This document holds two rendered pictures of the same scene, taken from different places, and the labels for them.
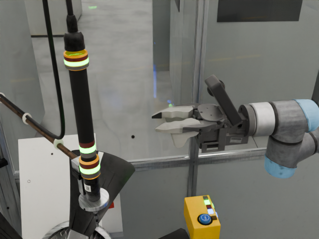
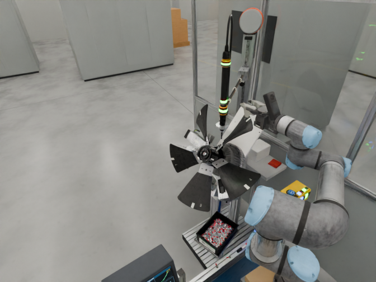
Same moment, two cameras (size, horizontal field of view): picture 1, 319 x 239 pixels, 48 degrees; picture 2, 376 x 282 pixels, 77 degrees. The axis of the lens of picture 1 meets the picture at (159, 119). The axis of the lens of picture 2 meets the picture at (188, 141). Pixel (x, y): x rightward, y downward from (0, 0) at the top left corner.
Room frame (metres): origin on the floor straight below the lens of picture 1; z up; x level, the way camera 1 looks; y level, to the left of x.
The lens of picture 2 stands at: (-0.01, -0.79, 2.15)
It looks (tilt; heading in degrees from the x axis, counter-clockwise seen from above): 35 degrees down; 66
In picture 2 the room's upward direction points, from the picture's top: 2 degrees counter-clockwise
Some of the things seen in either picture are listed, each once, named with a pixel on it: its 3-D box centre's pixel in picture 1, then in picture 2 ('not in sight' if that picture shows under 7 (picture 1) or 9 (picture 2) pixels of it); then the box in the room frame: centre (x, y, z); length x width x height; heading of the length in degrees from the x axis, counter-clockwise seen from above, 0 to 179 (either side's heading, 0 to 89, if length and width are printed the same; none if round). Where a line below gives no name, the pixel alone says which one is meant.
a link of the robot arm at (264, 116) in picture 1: (257, 118); (286, 125); (0.69, -0.22, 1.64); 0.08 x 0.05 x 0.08; 9
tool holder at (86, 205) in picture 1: (89, 183); (222, 117); (0.63, 0.16, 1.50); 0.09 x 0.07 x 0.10; 44
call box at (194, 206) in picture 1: (201, 220); (294, 195); (0.97, -0.16, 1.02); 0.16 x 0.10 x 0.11; 9
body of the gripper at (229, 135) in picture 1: (221, 125); (269, 118); (0.67, -0.14, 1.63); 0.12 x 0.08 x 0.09; 99
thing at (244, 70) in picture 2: not in sight; (243, 73); (1.08, 0.59, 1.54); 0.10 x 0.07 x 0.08; 44
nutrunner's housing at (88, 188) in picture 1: (85, 127); (224, 92); (0.62, 0.15, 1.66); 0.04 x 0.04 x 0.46
